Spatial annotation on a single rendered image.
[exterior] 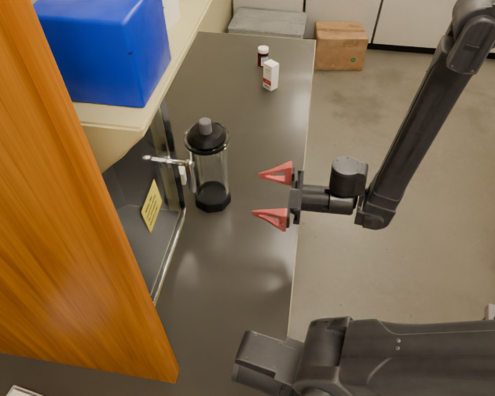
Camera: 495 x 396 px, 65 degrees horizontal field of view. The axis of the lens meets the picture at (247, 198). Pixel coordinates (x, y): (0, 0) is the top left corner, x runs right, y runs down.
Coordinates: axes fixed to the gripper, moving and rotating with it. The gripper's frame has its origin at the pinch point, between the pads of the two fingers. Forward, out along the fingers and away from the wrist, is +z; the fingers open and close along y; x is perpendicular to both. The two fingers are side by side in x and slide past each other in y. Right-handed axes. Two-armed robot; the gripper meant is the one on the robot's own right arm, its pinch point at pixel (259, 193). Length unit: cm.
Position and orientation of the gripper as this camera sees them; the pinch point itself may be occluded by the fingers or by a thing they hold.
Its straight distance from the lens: 83.8
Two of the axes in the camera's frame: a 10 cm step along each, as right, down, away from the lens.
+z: -9.9, -0.9, 1.4
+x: 0.8, 5.3, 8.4
